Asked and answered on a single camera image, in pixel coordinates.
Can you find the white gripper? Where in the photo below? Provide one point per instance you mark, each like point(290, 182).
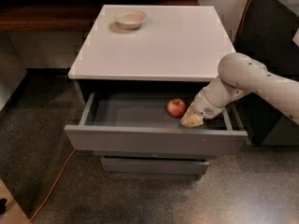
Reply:
point(204, 106)

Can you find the red apple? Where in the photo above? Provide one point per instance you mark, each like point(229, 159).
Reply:
point(176, 108)

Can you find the grey top drawer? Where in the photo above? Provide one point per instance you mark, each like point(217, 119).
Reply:
point(138, 122)

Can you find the grey drawer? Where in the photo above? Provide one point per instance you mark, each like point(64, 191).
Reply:
point(153, 155)
point(154, 166)
point(138, 122)

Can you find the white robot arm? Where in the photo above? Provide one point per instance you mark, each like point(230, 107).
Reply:
point(238, 76)

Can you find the grey bottom drawer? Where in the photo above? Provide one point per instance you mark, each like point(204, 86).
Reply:
point(154, 166)

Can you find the grey drawer cabinet white top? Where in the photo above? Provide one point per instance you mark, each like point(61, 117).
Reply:
point(175, 52)

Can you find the grey middle drawer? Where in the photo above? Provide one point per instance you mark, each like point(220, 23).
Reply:
point(153, 155)

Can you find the beige paper bowl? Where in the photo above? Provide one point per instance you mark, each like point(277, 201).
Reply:
point(130, 19)

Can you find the dark wooden bench shelf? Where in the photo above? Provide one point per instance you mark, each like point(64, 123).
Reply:
point(63, 15)

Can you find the small black object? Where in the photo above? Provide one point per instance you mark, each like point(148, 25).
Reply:
point(3, 207)

